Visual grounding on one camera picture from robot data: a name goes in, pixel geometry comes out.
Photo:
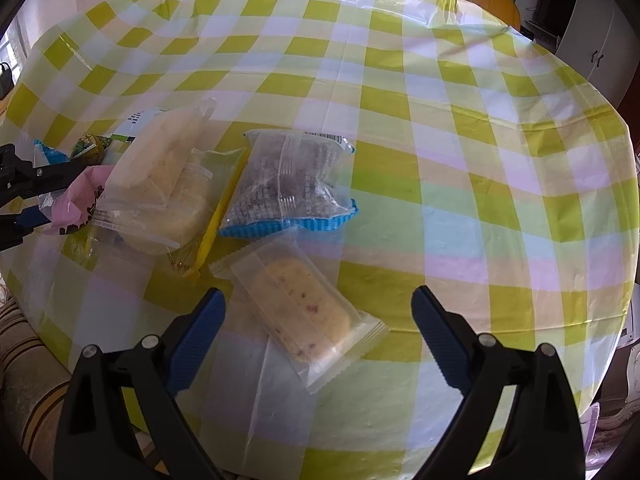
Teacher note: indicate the clear blue-edged snack packet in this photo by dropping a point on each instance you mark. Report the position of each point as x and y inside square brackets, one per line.
[290, 180]

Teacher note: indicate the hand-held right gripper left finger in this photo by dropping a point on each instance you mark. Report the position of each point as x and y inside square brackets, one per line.
[197, 340]

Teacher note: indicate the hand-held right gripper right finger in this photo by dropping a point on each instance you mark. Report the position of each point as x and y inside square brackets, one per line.
[442, 340]

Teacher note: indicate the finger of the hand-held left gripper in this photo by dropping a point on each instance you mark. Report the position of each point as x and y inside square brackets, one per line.
[30, 216]
[45, 172]

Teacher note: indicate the white cabinet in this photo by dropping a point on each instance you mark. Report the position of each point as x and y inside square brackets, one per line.
[575, 10]

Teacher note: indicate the blue and white snack packet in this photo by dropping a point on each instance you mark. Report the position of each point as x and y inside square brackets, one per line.
[47, 153]

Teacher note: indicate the small pink printed snack packet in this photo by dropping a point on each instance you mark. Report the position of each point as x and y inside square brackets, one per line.
[75, 200]

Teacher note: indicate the green pea snack packet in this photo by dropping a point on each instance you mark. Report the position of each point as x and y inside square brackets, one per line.
[90, 147]

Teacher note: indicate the clear yellow cake packet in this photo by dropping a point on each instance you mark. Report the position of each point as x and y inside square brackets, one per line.
[192, 205]

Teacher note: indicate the yellow stick snack packet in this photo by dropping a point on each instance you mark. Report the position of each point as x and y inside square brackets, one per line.
[215, 210]

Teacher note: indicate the green checkered tablecloth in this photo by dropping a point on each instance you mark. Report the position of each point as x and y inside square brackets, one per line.
[425, 160]

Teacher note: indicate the clear cake slice packet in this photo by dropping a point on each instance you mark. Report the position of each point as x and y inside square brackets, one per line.
[305, 310]

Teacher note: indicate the clear bread packet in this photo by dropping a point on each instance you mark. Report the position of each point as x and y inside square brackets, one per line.
[155, 160]

